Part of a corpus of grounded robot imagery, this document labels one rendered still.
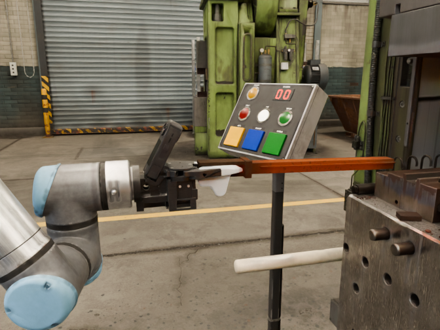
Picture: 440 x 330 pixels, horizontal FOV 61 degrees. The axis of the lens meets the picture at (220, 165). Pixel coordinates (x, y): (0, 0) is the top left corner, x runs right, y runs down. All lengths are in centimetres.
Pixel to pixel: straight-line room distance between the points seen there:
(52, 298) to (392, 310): 73
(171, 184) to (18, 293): 29
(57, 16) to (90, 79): 136
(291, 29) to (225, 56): 109
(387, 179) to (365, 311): 34
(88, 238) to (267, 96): 87
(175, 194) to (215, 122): 507
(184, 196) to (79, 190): 19
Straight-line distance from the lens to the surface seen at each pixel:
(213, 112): 572
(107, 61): 870
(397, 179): 100
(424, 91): 120
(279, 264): 129
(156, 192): 73
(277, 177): 142
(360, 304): 111
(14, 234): 61
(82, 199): 70
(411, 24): 99
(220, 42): 579
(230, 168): 72
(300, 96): 129
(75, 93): 877
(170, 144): 70
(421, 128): 121
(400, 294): 97
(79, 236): 72
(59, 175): 70
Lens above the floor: 122
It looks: 13 degrees down
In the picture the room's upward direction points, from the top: straight up
